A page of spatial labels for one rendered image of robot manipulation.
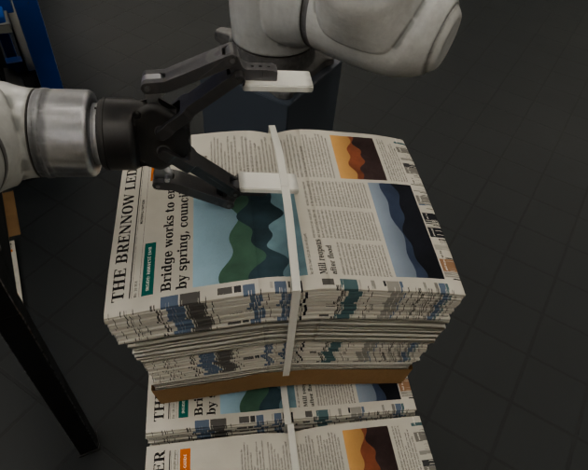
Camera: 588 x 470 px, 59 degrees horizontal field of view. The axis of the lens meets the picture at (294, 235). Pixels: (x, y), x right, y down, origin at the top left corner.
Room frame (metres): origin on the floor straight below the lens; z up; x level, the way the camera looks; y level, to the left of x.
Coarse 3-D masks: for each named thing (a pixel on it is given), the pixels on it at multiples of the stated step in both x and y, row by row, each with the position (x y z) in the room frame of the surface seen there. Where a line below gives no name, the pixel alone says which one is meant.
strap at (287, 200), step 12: (276, 132) 0.58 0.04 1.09; (276, 144) 0.54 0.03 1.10; (276, 156) 0.51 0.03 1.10; (288, 192) 0.45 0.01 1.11; (288, 204) 0.43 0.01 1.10; (288, 216) 0.41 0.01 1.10; (288, 228) 0.40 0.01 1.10; (288, 240) 0.38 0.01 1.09; (288, 252) 0.37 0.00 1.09; (300, 288) 0.33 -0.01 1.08
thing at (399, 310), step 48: (336, 144) 0.59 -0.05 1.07; (384, 144) 0.62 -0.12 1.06; (336, 192) 0.49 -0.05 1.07; (384, 192) 0.51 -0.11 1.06; (336, 240) 0.41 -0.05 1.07; (384, 240) 0.42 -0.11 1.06; (432, 240) 0.44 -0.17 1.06; (336, 288) 0.34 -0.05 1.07; (384, 288) 0.35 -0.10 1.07; (432, 288) 0.36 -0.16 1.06; (336, 336) 0.34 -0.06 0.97; (384, 336) 0.35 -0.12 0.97; (432, 336) 0.36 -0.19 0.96
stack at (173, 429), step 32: (320, 384) 0.35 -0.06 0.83; (352, 384) 0.35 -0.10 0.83; (384, 384) 0.36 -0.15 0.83; (160, 416) 0.28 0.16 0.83; (192, 416) 0.29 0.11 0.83; (224, 416) 0.29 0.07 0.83; (256, 416) 0.30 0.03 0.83; (288, 416) 0.30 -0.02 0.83; (320, 416) 0.30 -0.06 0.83; (352, 416) 0.31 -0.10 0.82; (384, 416) 0.32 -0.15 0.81; (416, 416) 0.32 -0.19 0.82; (160, 448) 0.24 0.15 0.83; (192, 448) 0.25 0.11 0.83; (224, 448) 0.25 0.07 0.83; (256, 448) 0.25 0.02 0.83; (288, 448) 0.26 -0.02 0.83; (320, 448) 0.26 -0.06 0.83; (352, 448) 0.26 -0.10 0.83; (384, 448) 0.27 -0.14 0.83; (416, 448) 0.27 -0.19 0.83
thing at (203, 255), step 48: (192, 144) 0.57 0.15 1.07; (240, 144) 0.57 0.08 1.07; (144, 192) 0.47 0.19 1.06; (144, 240) 0.39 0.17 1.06; (192, 240) 0.39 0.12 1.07; (240, 240) 0.39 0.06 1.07; (144, 288) 0.33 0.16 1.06; (192, 288) 0.33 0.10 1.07; (240, 288) 0.33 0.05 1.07; (144, 336) 0.30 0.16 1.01; (192, 336) 0.31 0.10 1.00; (240, 336) 0.32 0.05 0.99; (192, 384) 0.31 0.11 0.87
